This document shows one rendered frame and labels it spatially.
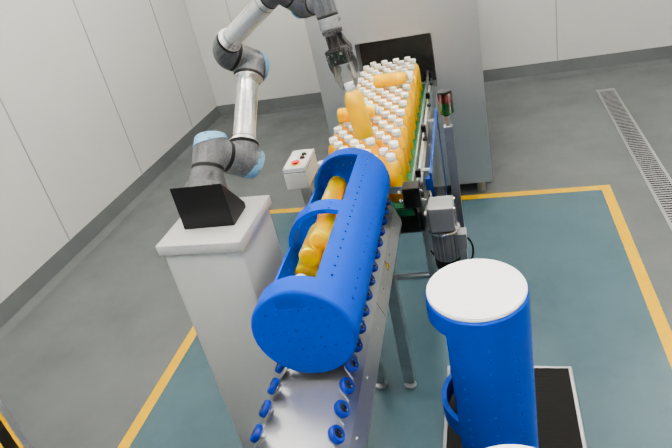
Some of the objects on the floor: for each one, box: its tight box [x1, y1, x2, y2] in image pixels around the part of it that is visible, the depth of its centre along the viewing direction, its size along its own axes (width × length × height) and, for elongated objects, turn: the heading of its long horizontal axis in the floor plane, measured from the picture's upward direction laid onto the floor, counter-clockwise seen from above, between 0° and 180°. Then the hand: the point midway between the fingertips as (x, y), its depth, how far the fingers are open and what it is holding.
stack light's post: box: [444, 124, 468, 261], centre depth 275 cm, size 4×4×110 cm
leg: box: [388, 274, 417, 389], centre depth 254 cm, size 6×6×63 cm
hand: (349, 84), depth 203 cm, fingers closed on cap, 4 cm apart
